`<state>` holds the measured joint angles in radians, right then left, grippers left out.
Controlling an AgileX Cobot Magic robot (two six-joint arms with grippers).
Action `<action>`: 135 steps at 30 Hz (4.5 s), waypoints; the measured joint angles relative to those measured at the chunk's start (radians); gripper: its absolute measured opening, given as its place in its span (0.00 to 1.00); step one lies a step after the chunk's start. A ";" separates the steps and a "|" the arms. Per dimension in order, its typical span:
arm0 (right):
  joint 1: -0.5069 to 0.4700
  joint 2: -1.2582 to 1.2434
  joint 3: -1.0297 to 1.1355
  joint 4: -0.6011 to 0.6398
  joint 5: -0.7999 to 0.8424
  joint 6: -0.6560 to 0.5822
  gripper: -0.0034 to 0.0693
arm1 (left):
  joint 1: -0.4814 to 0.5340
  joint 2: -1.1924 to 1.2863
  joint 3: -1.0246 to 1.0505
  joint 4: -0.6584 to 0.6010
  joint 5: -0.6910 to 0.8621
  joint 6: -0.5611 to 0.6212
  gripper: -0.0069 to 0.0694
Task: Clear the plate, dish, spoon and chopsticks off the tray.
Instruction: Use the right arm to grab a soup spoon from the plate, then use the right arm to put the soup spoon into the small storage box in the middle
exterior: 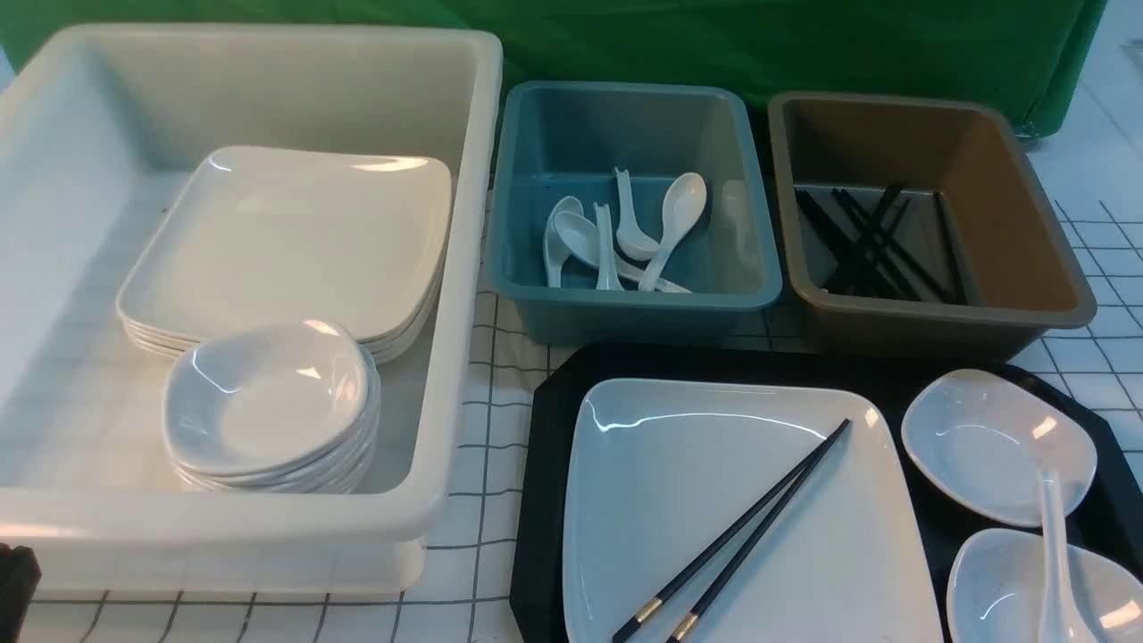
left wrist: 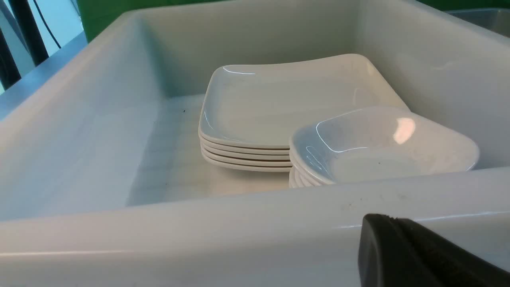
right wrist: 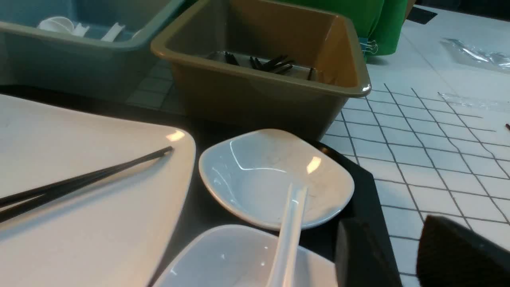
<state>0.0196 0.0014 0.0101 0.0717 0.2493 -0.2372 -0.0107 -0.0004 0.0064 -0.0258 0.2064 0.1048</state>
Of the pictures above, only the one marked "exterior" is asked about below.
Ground black chopstick gold band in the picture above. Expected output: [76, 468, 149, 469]
[666, 418, 852, 642]
[612, 431, 834, 642]

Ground brown plastic bin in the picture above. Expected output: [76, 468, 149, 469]
[768, 91, 1097, 362]

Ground black object at corner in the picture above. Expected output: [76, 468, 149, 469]
[1, 544, 42, 642]

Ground large white plastic bin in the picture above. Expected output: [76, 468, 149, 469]
[3, 23, 504, 598]

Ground stack of white square plates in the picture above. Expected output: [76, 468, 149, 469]
[117, 146, 453, 363]

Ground large white square plate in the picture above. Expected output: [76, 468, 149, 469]
[563, 378, 944, 642]

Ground black serving tray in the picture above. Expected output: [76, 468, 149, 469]
[509, 343, 1142, 642]

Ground white spoon in bin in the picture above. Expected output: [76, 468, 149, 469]
[555, 212, 644, 290]

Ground black chopsticks in bin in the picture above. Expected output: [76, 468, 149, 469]
[796, 183, 969, 305]

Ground white spoon right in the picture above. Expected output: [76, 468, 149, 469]
[638, 172, 708, 292]

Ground stack of small white dishes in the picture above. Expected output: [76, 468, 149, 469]
[161, 319, 382, 495]

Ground white ceramic soup spoon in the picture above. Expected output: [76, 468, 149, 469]
[1030, 418, 1097, 642]

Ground green cloth backdrop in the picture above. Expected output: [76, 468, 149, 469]
[1, 1, 1106, 136]

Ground white spoon upright handle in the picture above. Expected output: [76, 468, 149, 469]
[613, 167, 660, 262]

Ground teal plastic bin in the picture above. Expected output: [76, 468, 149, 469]
[485, 80, 784, 345]

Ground white spoon bowl left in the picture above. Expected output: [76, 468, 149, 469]
[543, 195, 584, 288]

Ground white small dish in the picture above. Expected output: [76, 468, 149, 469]
[901, 369, 1098, 529]
[946, 529, 1142, 642]

